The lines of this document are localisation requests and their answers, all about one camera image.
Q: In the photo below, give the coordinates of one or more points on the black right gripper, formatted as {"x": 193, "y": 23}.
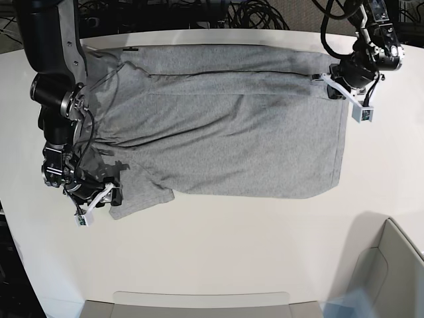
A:
{"x": 86, "y": 189}

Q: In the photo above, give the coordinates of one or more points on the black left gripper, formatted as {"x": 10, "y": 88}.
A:
{"x": 353, "y": 73}

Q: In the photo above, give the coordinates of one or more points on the grey T-shirt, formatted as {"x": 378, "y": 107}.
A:
{"x": 212, "y": 120}

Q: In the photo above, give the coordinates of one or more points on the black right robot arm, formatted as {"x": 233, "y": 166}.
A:
{"x": 49, "y": 30}

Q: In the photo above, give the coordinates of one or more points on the grey chair bottom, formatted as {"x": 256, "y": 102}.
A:
{"x": 132, "y": 304}

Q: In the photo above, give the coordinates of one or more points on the grey chair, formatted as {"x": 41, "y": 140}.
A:
{"x": 388, "y": 279}
{"x": 132, "y": 304}

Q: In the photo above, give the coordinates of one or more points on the grey chair right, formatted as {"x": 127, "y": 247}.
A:
{"x": 388, "y": 279}

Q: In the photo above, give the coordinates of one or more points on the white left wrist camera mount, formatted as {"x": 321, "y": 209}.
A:
{"x": 360, "y": 111}

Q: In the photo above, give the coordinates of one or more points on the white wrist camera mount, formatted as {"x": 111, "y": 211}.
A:
{"x": 84, "y": 216}
{"x": 360, "y": 111}

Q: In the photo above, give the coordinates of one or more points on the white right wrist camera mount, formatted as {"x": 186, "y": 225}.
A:
{"x": 84, "y": 216}

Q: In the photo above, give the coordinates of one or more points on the black cable bundle background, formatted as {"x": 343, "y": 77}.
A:
{"x": 235, "y": 14}

